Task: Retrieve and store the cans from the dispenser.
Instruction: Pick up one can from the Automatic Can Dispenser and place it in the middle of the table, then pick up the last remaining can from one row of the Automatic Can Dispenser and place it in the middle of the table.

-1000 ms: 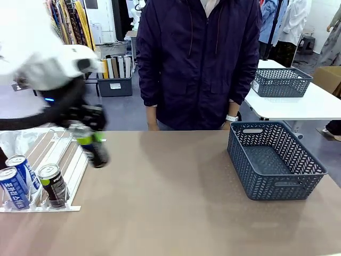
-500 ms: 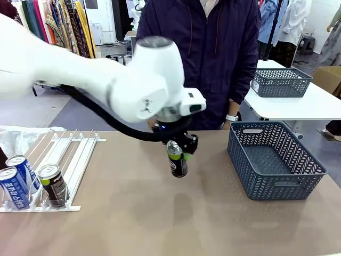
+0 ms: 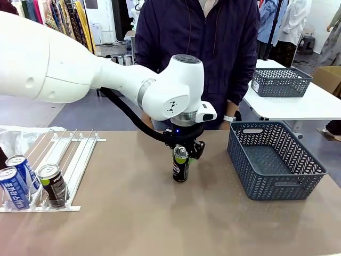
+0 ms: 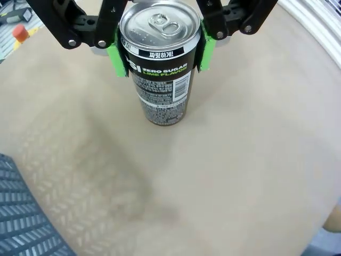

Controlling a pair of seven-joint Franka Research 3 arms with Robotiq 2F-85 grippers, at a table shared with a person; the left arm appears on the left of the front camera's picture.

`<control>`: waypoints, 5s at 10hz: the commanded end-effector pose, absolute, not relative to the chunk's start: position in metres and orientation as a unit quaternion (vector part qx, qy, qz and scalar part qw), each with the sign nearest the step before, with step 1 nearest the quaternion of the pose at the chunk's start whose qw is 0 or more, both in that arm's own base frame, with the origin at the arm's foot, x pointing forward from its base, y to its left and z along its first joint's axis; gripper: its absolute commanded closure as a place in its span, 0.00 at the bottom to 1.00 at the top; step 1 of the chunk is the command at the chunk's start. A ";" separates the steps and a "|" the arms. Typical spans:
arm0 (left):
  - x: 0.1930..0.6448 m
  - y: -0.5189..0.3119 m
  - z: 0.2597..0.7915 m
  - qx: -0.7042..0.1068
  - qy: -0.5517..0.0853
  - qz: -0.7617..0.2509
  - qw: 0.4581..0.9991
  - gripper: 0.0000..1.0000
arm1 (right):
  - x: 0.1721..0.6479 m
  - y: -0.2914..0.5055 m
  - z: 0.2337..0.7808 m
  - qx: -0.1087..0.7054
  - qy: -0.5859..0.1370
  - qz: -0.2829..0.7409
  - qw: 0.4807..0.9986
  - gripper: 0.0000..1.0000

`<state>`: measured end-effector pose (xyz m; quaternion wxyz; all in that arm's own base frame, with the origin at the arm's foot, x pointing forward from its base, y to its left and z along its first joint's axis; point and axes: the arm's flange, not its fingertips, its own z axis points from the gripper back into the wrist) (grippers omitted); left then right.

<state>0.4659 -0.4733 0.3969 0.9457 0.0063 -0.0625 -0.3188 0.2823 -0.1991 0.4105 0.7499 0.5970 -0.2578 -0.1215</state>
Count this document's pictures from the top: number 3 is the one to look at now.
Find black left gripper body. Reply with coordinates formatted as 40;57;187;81
163;123;205;150

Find small gray plastic basket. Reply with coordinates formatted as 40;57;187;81
250;67;314;98

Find teal hanging garment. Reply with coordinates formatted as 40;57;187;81
25;0;37;22

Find seated person's foot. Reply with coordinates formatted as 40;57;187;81
322;119;341;142

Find striped colourful hanging garment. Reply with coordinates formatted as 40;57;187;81
44;0;66;33

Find dark plastic stool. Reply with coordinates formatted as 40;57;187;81
297;36;316;55

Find mannequin in blue coat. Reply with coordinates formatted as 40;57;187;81
257;0;283;61

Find white plastic bag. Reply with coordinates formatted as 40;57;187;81
0;125;66;161

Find dark patterned hanging garment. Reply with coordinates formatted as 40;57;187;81
57;0;88;46

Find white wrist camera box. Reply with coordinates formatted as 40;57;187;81
196;100;218;123

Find person's right hand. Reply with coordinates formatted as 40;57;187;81
141;111;154;131

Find mannequin in maroon top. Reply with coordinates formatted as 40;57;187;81
0;2;19;15

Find black green drink can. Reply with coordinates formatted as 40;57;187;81
172;145;190;183
37;163;70;209

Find gray bin with boards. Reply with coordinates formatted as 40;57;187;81
106;53;134;66

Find large gray plastic basket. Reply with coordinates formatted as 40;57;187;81
226;121;328;201

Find brown cardboard box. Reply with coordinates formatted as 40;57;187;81
311;66;341;98

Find blue white drink can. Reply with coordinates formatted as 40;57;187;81
0;166;31;211
5;154;42;195

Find mannequin in gray dress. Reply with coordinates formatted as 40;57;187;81
316;7;341;67

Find white hanging coat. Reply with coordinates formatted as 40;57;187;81
279;0;310;46

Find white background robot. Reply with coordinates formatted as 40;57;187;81
130;0;146;30

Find white wire can dispenser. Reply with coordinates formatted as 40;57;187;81
0;129;107;213

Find white floor appliance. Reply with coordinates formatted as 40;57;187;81
89;22;103;45

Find person in navy jacket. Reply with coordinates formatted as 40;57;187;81
134;0;261;131

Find yellow hanging garment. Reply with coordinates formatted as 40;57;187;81
75;1;96;53

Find white side table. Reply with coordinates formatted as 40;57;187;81
242;59;341;139

